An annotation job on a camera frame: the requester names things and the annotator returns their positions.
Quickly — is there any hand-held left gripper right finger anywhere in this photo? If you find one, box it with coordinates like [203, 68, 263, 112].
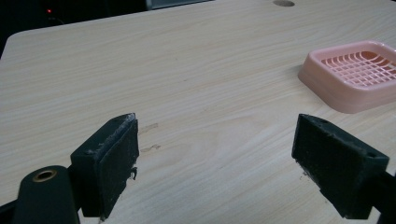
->
[290, 113, 390, 220]

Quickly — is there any pink plastic soap dish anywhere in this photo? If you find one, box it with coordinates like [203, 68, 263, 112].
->
[297, 39, 396, 115]

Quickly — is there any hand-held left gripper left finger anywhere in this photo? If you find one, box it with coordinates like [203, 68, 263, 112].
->
[69, 112, 140, 222]

